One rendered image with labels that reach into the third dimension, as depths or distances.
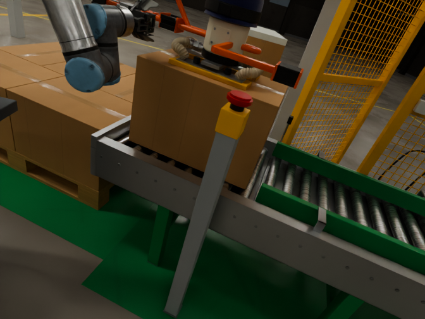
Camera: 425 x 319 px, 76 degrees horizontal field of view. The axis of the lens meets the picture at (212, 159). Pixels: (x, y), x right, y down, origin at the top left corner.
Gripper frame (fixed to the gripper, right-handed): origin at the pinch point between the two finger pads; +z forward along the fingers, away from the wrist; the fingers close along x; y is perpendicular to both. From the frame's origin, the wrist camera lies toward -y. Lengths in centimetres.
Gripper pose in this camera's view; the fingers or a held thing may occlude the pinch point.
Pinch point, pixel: (150, 19)
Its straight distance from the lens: 122.0
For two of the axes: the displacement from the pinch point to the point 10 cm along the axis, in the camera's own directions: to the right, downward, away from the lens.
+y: 9.1, 3.8, -1.8
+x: 2.4, -8.2, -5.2
